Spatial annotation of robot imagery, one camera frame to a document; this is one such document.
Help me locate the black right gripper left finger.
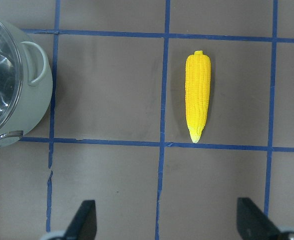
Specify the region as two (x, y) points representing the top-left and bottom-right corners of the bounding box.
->
(64, 200), (97, 240)

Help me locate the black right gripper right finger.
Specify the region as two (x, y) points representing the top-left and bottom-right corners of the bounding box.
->
(237, 197), (281, 240)

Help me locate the yellow plastic corn cob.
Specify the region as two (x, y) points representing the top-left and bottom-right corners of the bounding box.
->
(185, 50), (211, 144)

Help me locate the pale green electric pot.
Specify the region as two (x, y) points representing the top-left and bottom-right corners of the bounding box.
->
(0, 20), (53, 148)

